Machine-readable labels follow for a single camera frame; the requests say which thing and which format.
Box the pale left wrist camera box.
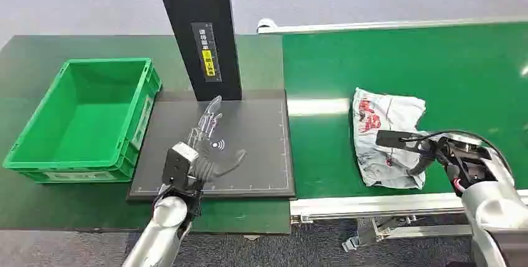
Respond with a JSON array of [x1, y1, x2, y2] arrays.
[[161, 141, 200, 188]]

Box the black yellow warning label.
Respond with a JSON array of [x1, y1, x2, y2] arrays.
[[191, 22, 223, 83]]

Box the silver conveyor side rail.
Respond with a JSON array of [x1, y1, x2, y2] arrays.
[[289, 189, 528, 225], [256, 17, 528, 35]]

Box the white crate label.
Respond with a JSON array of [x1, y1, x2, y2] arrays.
[[42, 171, 118, 182]]

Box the metal conveyor support bracket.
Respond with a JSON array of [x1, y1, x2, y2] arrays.
[[341, 215, 474, 253]]

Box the black scanner column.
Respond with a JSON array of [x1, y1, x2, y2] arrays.
[[151, 0, 243, 102]]

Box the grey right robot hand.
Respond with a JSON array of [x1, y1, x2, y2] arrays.
[[375, 129, 494, 195]]

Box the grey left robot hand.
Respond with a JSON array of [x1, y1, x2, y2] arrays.
[[184, 95, 247, 184]]

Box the black scanner base plate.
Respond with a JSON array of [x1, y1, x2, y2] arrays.
[[126, 88, 296, 202]]

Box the white printed parcel bag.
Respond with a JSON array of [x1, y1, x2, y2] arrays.
[[351, 87, 443, 190]]

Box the green plastic crate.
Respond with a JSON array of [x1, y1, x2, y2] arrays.
[[2, 57, 163, 184]]

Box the green conveyor belt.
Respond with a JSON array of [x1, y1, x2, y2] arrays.
[[282, 22, 528, 200]]

